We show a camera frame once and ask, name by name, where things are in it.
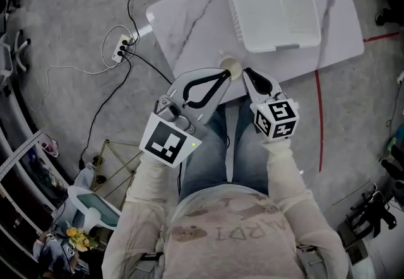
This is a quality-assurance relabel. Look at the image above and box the person's right leg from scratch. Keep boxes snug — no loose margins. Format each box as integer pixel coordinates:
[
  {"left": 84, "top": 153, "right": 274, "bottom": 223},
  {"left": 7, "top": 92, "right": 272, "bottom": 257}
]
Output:
[{"left": 226, "top": 97, "right": 273, "bottom": 194}]

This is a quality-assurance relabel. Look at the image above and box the white cable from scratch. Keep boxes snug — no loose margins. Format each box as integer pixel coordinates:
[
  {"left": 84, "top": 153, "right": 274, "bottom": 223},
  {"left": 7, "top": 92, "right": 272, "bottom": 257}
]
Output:
[{"left": 23, "top": 24, "right": 136, "bottom": 112}]

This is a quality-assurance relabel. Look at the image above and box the person's left leg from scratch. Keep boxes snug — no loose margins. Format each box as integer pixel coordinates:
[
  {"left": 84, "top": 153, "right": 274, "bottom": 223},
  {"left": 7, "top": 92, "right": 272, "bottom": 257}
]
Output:
[{"left": 179, "top": 103, "right": 235, "bottom": 203}]

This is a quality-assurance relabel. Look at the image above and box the white office chair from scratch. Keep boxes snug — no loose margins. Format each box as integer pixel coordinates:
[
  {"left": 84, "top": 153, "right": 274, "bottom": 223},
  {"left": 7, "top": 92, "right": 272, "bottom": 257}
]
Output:
[{"left": 0, "top": 29, "right": 32, "bottom": 83}]

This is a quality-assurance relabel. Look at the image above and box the pink bag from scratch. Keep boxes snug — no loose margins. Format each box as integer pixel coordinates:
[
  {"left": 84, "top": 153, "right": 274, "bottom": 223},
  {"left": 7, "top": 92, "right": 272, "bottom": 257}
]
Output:
[{"left": 40, "top": 133, "right": 61, "bottom": 158}]

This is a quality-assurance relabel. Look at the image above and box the white stand with teal screen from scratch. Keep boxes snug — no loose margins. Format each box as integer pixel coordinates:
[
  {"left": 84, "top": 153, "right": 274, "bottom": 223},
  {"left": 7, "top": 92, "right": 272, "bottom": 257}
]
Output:
[{"left": 67, "top": 185, "right": 122, "bottom": 232}]

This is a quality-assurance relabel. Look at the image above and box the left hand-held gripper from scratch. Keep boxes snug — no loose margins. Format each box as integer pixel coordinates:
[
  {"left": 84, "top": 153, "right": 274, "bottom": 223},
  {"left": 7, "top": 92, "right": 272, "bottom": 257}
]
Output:
[{"left": 138, "top": 67, "right": 232, "bottom": 169}]

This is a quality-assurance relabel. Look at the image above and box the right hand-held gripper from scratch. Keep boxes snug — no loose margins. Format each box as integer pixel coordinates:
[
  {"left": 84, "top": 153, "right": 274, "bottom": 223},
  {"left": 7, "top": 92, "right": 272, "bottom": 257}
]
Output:
[{"left": 242, "top": 68, "right": 300, "bottom": 140}]

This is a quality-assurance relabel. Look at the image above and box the person's leg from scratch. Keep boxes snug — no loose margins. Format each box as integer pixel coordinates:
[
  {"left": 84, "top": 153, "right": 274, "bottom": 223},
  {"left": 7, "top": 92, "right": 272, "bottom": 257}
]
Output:
[
  {"left": 226, "top": 97, "right": 273, "bottom": 194},
  {"left": 179, "top": 103, "right": 235, "bottom": 203}
]

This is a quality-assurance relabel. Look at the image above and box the white plastic basket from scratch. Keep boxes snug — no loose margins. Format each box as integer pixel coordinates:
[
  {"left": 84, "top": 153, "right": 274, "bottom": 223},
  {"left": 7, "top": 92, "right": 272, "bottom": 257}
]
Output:
[{"left": 219, "top": 0, "right": 322, "bottom": 54}]

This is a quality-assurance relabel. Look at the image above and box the cream cup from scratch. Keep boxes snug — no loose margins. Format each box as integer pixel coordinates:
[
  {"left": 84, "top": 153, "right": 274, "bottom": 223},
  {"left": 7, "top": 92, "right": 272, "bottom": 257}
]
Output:
[{"left": 218, "top": 56, "right": 243, "bottom": 80}]

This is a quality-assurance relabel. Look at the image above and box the white power strip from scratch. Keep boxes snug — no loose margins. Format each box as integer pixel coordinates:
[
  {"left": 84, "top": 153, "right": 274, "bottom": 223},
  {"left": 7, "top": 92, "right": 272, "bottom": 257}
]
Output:
[{"left": 110, "top": 34, "right": 135, "bottom": 62}]

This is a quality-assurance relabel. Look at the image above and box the yellow flower bunch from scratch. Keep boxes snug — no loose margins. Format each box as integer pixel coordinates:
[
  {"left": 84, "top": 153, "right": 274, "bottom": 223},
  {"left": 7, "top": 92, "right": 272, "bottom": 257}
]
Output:
[{"left": 65, "top": 227, "right": 99, "bottom": 253}]

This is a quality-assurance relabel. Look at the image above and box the grey harness strap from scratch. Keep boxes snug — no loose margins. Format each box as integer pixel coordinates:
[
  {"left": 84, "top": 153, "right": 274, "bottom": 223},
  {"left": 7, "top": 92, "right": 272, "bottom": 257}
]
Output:
[
  {"left": 134, "top": 251, "right": 165, "bottom": 279},
  {"left": 295, "top": 245, "right": 328, "bottom": 279}
]

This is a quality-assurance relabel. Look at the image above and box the person's right forearm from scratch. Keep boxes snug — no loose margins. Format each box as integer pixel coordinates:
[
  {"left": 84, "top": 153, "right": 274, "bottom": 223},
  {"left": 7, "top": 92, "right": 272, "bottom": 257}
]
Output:
[{"left": 260, "top": 137, "right": 316, "bottom": 209}]

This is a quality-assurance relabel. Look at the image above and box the person's left forearm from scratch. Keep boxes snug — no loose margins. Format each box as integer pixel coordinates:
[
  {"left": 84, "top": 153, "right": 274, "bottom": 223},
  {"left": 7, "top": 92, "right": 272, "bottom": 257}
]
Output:
[{"left": 121, "top": 151, "right": 187, "bottom": 208}]

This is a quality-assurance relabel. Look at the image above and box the person's pale printed shirt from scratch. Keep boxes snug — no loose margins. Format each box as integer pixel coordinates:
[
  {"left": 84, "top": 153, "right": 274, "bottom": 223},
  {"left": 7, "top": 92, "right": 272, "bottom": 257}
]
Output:
[{"left": 100, "top": 182, "right": 376, "bottom": 279}]

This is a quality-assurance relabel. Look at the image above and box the black folding stand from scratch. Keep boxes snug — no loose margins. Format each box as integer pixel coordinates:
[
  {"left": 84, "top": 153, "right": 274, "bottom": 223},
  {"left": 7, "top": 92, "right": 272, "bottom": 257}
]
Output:
[{"left": 336, "top": 182, "right": 399, "bottom": 241}]

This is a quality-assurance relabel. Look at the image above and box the gold wire frame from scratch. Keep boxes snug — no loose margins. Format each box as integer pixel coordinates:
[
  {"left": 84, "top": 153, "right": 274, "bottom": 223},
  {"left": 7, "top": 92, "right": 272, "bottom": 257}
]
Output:
[{"left": 90, "top": 138, "right": 143, "bottom": 206}]

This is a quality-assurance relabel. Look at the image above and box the red floor tape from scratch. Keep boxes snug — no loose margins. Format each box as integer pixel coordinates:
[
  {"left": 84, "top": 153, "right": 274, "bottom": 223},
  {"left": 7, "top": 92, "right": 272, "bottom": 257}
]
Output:
[
  {"left": 362, "top": 31, "right": 401, "bottom": 43},
  {"left": 314, "top": 69, "right": 325, "bottom": 173}
]

